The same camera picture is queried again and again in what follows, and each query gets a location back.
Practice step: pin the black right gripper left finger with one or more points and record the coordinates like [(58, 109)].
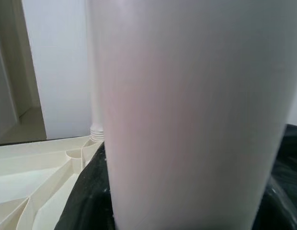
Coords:
[(99, 210)]

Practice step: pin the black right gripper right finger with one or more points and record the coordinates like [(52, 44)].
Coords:
[(277, 215)]

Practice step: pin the white plastic table top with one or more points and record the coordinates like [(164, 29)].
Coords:
[(31, 163)]

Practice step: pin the white plastic table leg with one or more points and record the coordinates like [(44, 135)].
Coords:
[(186, 95), (96, 115)]

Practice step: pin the black table cloth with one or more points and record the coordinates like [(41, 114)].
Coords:
[(91, 172)]

